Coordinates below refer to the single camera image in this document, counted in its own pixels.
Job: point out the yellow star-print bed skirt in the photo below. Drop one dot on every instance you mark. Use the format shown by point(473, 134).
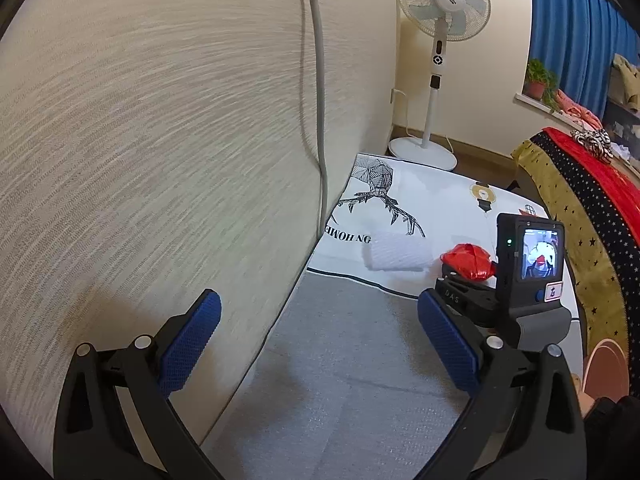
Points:
point(565, 210)

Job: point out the white printed low table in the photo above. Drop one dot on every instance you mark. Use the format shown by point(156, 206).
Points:
point(440, 195)

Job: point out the red plush blanket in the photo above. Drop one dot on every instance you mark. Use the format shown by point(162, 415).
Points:
point(615, 185)

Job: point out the beige jacket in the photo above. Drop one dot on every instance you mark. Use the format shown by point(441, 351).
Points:
point(625, 65)

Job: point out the folded white towel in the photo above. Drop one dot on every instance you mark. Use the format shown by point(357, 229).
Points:
point(395, 252)

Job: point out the black and white striped cloth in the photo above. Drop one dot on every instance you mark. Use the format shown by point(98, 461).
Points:
point(595, 142)

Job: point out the pink cloth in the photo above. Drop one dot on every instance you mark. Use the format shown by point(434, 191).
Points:
point(575, 110)

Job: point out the blue curtain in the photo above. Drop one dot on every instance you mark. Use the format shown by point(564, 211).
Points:
point(580, 35)

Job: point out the grey mat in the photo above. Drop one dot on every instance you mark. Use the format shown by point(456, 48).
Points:
point(340, 350)

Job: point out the pink plastic bin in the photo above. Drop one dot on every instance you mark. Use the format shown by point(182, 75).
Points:
point(607, 370)

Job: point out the potted green plant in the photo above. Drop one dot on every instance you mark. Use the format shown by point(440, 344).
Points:
point(537, 87)

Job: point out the red shiny wrapper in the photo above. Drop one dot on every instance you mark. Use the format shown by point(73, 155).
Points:
point(467, 260)

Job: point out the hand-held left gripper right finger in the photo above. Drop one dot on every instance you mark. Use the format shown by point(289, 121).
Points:
point(447, 340)

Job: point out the white window sill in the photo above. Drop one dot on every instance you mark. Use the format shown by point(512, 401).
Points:
point(530, 102)

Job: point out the person's right forearm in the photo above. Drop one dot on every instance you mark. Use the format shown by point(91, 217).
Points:
point(615, 420)

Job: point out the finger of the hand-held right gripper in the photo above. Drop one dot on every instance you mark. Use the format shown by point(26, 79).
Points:
point(442, 276)

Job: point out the clear storage box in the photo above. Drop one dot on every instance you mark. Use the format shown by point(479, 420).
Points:
point(622, 125)

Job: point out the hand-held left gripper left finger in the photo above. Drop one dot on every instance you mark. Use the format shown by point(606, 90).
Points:
point(192, 340)

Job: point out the person's right hand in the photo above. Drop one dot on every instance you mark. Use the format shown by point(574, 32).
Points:
point(582, 395)

